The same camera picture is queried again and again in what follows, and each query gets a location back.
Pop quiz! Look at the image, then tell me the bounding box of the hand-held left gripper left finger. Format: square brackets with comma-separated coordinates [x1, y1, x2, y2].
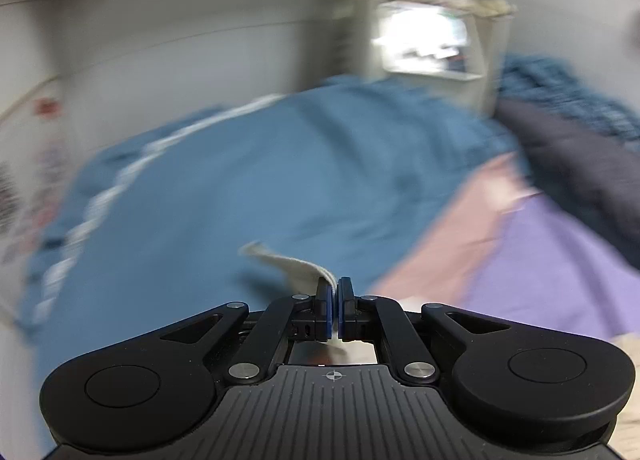
[160, 276, 335, 387]

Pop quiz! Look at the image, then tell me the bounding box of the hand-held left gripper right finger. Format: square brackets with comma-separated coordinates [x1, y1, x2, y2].
[337, 276, 512, 387]

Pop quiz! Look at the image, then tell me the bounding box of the green polka dot shirt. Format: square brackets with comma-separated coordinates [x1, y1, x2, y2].
[239, 240, 351, 362]

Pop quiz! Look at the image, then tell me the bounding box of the blue quilt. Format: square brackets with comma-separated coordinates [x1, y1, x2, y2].
[20, 74, 522, 357]

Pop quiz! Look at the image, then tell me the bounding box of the purple floral bed sheet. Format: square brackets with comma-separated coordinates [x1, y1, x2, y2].
[369, 150, 640, 342]

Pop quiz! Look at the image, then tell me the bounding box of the dark grey blanket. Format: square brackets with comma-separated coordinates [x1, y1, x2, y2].
[494, 98, 640, 272]

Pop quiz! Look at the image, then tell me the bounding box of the white shelf unit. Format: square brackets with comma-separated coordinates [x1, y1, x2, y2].
[329, 0, 517, 112]

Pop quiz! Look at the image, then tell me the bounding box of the blue plaid blanket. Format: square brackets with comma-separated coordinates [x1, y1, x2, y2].
[500, 54, 640, 147]

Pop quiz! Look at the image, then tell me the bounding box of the wall poster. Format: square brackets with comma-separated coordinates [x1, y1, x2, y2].
[0, 94, 72, 272]

